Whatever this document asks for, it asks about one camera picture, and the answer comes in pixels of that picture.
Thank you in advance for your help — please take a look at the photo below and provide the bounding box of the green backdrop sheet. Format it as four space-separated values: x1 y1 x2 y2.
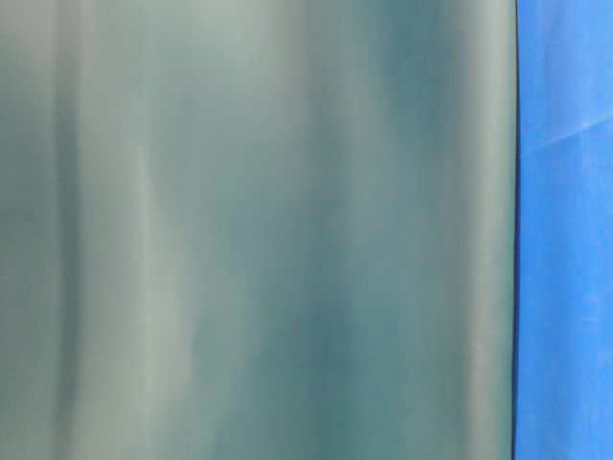
1 1 516 459

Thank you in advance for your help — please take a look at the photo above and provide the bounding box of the blue table cloth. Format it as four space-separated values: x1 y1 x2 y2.
515 1 612 459

